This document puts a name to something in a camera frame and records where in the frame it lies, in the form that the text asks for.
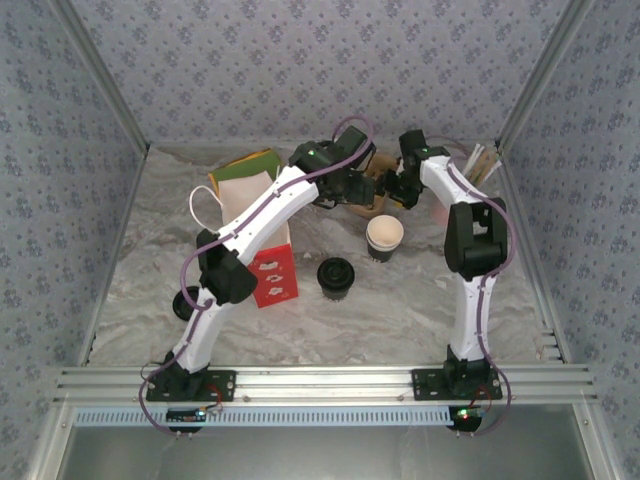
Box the black plastic cup lid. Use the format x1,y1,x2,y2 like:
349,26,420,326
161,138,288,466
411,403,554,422
172,287,202,323
316,256,356,291

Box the red white paper bag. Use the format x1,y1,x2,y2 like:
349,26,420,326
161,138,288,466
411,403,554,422
188,169,300,310

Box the white wrapped straw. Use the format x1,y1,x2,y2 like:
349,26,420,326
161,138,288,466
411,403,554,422
477,158,504,187
464,143,485,176

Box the right controller board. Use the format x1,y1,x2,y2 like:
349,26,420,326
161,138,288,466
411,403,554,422
448,405,487,426

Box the controller board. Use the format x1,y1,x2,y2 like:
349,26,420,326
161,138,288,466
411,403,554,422
448,405,487,426
165,407,209,425

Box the grey metal panel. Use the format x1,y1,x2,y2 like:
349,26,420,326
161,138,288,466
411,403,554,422
54,423,596,480

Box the left controller board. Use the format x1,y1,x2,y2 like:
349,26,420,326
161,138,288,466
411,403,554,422
165,407,209,425

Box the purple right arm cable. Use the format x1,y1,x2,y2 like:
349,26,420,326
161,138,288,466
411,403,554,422
424,134,516,437

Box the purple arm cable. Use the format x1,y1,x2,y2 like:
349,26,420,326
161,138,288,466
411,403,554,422
138,114,376,439
424,134,516,437

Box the aluminium frame post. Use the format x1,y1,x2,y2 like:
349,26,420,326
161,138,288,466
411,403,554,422
494,0,596,154
49,0,152,154

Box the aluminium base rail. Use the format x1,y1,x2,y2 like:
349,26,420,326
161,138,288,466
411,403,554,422
49,363,600,406

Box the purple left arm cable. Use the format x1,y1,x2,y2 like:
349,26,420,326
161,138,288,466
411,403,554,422
138,114,376,439

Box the light blue slotted cable duct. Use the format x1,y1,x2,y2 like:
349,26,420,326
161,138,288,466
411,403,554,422
73,404,456,428

